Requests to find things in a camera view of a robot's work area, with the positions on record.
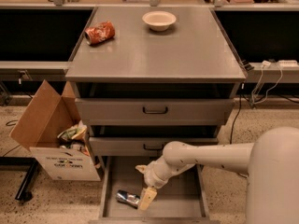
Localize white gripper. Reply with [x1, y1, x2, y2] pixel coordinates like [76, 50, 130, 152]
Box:
[135, 158, 174, 211]

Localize crushed blue silver redbull can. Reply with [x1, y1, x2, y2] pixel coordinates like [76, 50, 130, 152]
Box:
[116, 189, 140, 208]

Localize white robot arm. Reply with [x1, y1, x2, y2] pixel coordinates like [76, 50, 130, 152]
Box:
[136, 127, 299, 224]

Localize grey bottom drawer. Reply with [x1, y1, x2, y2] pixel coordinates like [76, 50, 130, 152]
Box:
[89, 157, 220, 224]

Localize grey drawer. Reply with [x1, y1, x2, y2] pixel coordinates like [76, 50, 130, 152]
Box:
[89, 137, 218, 157]
[89, 157, 220, 224]
[75, 98, 234, 126]

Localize grey middle drawer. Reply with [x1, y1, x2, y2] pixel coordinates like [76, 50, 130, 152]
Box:
[89, 137, 218, 157]

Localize grey top drawer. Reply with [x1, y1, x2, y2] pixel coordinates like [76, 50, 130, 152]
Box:
[75, 98, 234, 126]

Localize grey drawer cabinet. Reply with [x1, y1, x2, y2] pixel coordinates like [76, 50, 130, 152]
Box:
[66, 6, 245, 164]

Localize crushed orange soda can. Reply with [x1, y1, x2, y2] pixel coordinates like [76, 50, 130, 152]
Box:
[84, 21, 115, 46]

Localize cardboard box with trash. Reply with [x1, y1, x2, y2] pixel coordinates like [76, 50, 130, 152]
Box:
[10, 81, 101, 181]

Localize black table leg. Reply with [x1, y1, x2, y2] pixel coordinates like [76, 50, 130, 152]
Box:
[0, 157, 38, 202]

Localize white paper bowl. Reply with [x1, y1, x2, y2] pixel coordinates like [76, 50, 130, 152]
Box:
[142, 11, 177, 32]

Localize white power strip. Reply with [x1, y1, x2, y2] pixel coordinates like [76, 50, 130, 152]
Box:
[278, 60, 298, 67]

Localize black floor cable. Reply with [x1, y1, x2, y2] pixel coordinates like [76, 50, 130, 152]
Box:
[229, 93, 243, 145]

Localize white cables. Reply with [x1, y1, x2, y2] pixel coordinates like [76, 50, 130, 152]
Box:
[249, 59, 284, 107]

